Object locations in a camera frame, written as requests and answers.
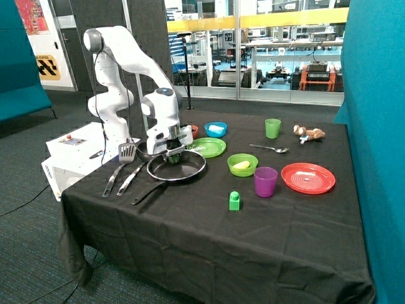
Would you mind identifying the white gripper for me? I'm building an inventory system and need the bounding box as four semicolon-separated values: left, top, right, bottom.
146;125;194;162

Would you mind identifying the green toy capsicum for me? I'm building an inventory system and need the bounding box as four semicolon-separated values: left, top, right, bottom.
168;154;180;164

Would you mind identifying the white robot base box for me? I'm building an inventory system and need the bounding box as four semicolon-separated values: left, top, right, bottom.
40;122;141;202

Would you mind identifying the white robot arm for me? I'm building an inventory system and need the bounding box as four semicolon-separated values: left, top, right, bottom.
83;26;193;163

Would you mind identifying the green plate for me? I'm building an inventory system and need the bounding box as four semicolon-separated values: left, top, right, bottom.
187;137;227;158

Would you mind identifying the red plate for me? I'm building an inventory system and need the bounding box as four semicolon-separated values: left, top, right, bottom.
281;163;336;194

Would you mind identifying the black frying pan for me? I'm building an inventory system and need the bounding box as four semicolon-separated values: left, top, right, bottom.
131;150;206;206

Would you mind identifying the black ladle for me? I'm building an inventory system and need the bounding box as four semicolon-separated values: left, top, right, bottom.
116;142;153;196

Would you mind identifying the rear red bowl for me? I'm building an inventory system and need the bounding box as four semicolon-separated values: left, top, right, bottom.
192;125;199;139

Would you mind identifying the black slotted spatula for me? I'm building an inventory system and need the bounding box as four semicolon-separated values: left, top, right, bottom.
102;142;137;198

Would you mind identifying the blue bowl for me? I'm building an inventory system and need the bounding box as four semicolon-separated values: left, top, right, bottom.
204;122;228;138

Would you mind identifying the white toy food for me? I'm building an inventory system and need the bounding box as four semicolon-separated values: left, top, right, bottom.
208;125;223;132

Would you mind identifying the green bowl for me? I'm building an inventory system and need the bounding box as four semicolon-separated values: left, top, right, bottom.
227;153;258;177

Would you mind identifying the yellow toy food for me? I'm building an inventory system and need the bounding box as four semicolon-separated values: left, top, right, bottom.
233;160;250;170

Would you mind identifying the green toy block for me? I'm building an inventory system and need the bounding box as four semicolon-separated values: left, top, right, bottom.
228;191;240;211

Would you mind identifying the purple cup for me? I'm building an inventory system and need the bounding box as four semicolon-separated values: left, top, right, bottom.
254;167;278;198

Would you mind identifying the green cup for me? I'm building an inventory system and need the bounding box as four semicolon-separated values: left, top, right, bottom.
265;118;281;139

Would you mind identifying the black tablecloth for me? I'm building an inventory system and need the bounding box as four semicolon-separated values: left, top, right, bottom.
58;111;376;303

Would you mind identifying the metal spoon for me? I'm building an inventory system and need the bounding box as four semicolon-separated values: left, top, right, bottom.
250;144;289;153

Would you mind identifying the black tripod stand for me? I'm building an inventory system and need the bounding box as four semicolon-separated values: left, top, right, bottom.
177;32;194;110

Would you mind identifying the brown plush toy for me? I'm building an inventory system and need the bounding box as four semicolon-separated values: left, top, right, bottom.
293;125;325;144

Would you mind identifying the yellow black sign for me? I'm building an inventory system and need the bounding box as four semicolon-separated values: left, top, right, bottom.
35;54;61;81

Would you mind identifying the teal sofa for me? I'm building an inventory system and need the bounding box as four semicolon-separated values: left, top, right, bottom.
1;0;53;122

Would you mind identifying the teal partition panel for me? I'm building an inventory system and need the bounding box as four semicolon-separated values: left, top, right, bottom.
335;1;404;303

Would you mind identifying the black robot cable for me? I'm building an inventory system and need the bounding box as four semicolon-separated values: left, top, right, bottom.
89;47;137;165

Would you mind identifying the red wall poster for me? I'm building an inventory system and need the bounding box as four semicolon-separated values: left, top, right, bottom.
15;0;50;35

